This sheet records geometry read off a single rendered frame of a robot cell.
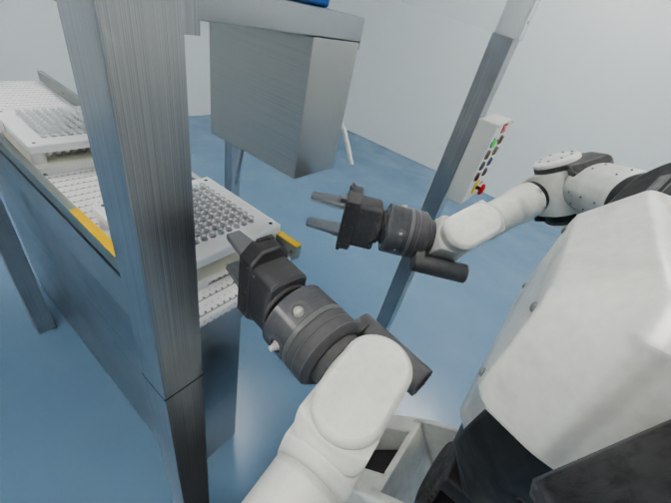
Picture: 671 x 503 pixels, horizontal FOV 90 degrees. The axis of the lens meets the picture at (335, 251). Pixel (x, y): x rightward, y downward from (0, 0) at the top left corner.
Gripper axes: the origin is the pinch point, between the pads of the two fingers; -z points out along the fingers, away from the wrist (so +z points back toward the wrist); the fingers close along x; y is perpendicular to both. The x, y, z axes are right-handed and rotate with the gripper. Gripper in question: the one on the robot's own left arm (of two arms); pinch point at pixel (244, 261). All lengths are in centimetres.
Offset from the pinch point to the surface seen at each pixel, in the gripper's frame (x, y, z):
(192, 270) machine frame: -2.8, -7.6, 1.4
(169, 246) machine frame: -7.4, -9.9, 1.6
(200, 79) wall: 70, 168, -362
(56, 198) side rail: 11.7, -13.5, -45.7
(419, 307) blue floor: 106, 137, -18
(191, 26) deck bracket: -25.6, -3.7, -5.1
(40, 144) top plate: 8, -12, -64
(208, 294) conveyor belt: 15.0, -0.2, -10.1
